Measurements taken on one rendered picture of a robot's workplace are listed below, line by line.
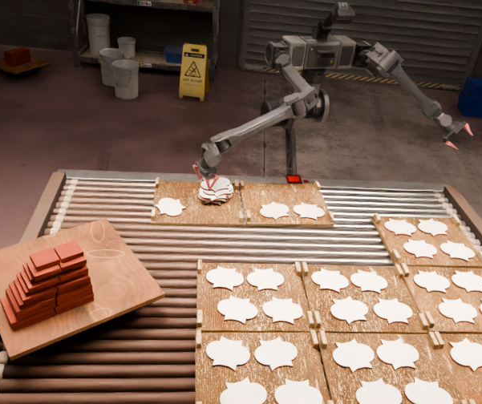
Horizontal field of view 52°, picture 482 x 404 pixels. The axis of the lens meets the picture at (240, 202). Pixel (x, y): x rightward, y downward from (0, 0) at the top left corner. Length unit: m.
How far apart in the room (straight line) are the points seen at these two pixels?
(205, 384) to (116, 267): 0.53
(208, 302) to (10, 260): 0.71
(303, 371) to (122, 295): 0.64
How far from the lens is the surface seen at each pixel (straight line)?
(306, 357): 1.72
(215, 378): 1.62
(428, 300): 2.06
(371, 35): 6.99
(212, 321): 1.77
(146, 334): 1.76
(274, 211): 2.30
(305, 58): 2.79
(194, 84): 5.81
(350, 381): 1.70
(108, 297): 1.72
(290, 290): 1.92
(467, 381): 1.85
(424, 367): 1.82
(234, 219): 2.24
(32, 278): 1.58
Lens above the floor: 2.24
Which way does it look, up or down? 34 degrees down
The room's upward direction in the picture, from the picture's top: 6 degrees clockwise
